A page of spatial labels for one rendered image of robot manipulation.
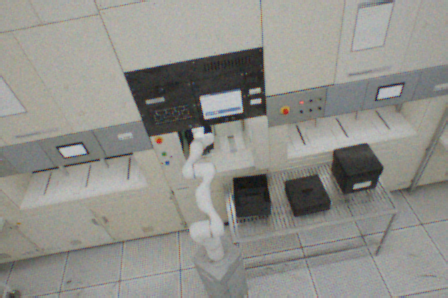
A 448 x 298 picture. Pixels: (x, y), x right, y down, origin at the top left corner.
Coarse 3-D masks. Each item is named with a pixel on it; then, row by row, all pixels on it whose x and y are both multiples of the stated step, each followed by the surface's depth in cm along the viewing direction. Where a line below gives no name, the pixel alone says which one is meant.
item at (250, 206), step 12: (240, 180) 264; (252, 180) 265; (264, 180) 266; (240, 192) 271; (252, 192) 268; (264, 192) 265; (240, 204) 263; (252, 204) 243; (264, 204) 243; (240, 216) 254; (252, 216) 254
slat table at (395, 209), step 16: (272, 176) 280; (304, 176) 275; (320, 176) 273; (224, 192) 274; (384, 192) 255; (272, 208) 257; (368, 208) 246; (384, 208) 245; (240, 224) 251; (256, 224) 249; (272, 224) 247; (288, 224) 246; (304, 224) 244; (320, 224) 242; (336, 224) 243; (240, 240) 241; (256, 240) 243; (384, 240) 274; (320, 256) 280
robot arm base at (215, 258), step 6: (222, 246) 228; (204, 252) 237; (210, 252) 221; (216, 252) 222; (222, 252) 229; (228, 252) 235; (204, 258) 234; (210, 258) 230; (216, 258) 228; (222, 258) 232; (210, 264) 230; (216, 264) 230; (222, 264) 230
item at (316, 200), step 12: (288, 180) 262; (300, 180) 260; (312, 180) 259; (288, 192) 255; (300, 192) 252; (312, 192) 251; (324, 192) 250; (300, 204) 245; (312, 204) 243; (324, 204) 244
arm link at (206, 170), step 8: (200, 168) 211; (208, 168) 211; (200, 176) 213; (208, 176) 210; (200, 184) 212; (208, 184) 211; (200, 192) 209; (208, 192) 211; (200, 200) 208; (208, 200) 209; (200, 208) 209; (208, 208) 207; (216, 216) 206; (216, 224) 204; (216, 232) 204; (224, 232) 208
